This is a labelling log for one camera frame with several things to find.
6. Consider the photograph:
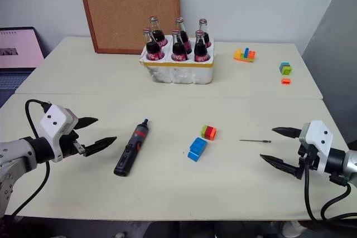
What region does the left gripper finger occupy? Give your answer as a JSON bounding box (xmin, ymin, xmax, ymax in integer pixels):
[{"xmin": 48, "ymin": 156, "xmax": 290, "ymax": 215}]
[
  {"xmin": 83, "ymin": 136, "xmax": 118, "ymax": 158},
  {"xmin": 74, "ymin": 117, "xmax": 99, "ymax": 131}
]

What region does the thin metal screwdriver bit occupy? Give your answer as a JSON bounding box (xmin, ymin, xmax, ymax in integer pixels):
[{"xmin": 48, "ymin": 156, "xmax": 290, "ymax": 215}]
[{"xmin": 239, "ymin": 138, "xmax": 272, "ymax": 144}]

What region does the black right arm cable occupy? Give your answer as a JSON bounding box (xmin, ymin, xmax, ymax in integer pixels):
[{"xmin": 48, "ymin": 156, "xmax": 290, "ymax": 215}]
[{"xmin": 303, "ymin": 162, "xmax": 357, "ymax": 221}]

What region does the green red orange brick stack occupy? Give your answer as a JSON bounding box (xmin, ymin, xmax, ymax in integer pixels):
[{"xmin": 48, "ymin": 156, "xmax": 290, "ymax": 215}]
[{"xmin": 200, "ymin": 124, "xmax": 218, "ymax": 141}]

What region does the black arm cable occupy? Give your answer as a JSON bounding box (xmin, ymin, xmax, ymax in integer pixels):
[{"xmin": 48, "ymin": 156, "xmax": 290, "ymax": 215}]
[
  {"xmin": 10, "ymin": 99, "xmax": 54, "ymax": 217},
  {"xmin": 303, "ymin": 162, "xmax": 357, "ymax": 221}
]

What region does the blue green yellow brick stack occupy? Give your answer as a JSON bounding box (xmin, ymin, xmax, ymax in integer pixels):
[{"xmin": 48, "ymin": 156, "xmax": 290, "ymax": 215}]
[{"xmin": 278, "ymin": 61, "xmax": 293, "ymax": 76}]

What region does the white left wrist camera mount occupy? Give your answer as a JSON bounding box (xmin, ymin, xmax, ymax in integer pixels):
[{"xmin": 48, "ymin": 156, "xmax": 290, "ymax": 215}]
[{"xmin": 38, "ymin": 104, "xmax": 80, "ymax": 163}]

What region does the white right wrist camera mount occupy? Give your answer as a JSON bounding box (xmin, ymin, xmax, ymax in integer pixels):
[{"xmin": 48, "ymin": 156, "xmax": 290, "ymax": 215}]
[{"xmin": 298, "ymin": 120, "xmax": 334, "ymax": 174}]

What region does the blue toy brick block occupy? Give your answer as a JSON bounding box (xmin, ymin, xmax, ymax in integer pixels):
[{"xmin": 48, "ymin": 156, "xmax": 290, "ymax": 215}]
[{"xmin": 187, "ymin": 137, "xmax": 209, "ymax": 163}]

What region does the wood framed cork board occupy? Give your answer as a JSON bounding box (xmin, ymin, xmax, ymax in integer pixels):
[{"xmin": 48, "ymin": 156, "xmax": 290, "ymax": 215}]
[{"xmin": 76, "ymin": 0, "xmax": 181, "ymax": 55}]

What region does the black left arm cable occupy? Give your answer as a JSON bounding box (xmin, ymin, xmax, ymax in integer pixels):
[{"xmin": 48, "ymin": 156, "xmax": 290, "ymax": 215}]
[{"xmin": 10, "ymin": 99, "xmax": 54, "ymax": 217}]

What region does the black red electric screwdriver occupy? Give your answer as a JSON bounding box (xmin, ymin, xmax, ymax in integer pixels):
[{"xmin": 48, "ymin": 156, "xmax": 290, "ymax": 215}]
[{"xmin": 113, "ymin": 118, "xmax": 152, "ymax": 177}]

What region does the multicolour toy brick cluster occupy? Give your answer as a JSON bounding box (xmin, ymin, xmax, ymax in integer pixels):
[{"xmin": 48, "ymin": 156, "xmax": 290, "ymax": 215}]
[{"xmin": 233, "ymin": 46, "xmax": 257, "ymax": 63}]

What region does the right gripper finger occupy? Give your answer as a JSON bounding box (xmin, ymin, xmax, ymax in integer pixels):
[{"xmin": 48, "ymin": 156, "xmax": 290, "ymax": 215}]
[
  {"xmin": 271, "ymin": 127, "xmax": 303, "ymax": 139},
  {"xmin": 259, "ymin": 153, "xmax": 302, "ymax": 179}
]

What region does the laptop with pink screen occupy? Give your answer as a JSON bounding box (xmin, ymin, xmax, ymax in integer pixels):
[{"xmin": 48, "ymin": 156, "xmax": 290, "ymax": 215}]
[{"xmin": 0, "ymin": 26, "xmax": 45, "ymax": 91}]

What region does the dark grey partition panel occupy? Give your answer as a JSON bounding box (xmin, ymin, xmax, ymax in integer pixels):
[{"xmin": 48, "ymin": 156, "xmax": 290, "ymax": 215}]
[{"xmin": 302, "ymin": 0, "xmax": 357, "ymax": 145}]

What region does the white foam bottle holder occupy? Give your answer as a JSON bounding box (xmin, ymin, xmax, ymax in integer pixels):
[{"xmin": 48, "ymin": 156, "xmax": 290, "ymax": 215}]
[{"xmin": 139, "ymin": 36, "xmax": 215, "ymax": 85}]

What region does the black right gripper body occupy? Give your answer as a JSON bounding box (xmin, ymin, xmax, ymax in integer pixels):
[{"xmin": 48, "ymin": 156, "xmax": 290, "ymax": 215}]
[{"xmin": 296, "ymin": 137, "xmax": 320, "ymax": 181}]

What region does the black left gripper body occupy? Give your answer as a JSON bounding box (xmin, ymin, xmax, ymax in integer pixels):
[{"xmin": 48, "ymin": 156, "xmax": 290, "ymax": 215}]
[{"xmin": 57, "ymin": 122, "xmax": 86, "ymax": 159}]

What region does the glass cola bottle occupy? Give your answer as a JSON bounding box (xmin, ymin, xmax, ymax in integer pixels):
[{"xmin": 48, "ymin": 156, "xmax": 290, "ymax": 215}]
[
  {"xmin": 148, "ymin": 16, "xmax": 169, "ymax": 47},
  {"xmin": 193, "ymin": 30, "xmax": 210, "ymax": 63},
  {"xmin": 170, "ymin": 28, "xmax": 189, "ymax": 62},
  {"xmin": 175, "ymin": 17, "xmax": 194, "ymax": 55},
  {"xmin": 142, "ymin": 27, "xmax": 166, "ymax": 61},
  {"xmin": 198, "ymin": 18, "xmax": 213, "ymax": 49}
]

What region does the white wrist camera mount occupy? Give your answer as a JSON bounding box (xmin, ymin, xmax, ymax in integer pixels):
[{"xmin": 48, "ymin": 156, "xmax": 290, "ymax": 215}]
[
  {"xmin": 38, "ymin": 104, "xmax": 80, "ymax": 163},
  {"xmin": 298, "ymin": 120, "xmax": 334, "ymax": 174}
]

